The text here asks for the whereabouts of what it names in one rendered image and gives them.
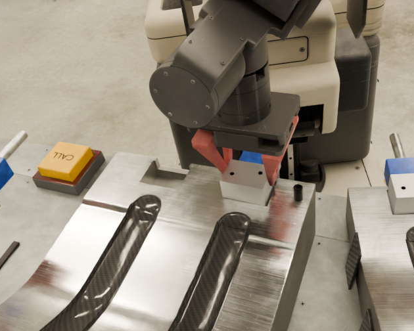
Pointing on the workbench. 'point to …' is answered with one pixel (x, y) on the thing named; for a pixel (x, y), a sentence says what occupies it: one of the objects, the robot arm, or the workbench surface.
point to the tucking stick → (1, 261)
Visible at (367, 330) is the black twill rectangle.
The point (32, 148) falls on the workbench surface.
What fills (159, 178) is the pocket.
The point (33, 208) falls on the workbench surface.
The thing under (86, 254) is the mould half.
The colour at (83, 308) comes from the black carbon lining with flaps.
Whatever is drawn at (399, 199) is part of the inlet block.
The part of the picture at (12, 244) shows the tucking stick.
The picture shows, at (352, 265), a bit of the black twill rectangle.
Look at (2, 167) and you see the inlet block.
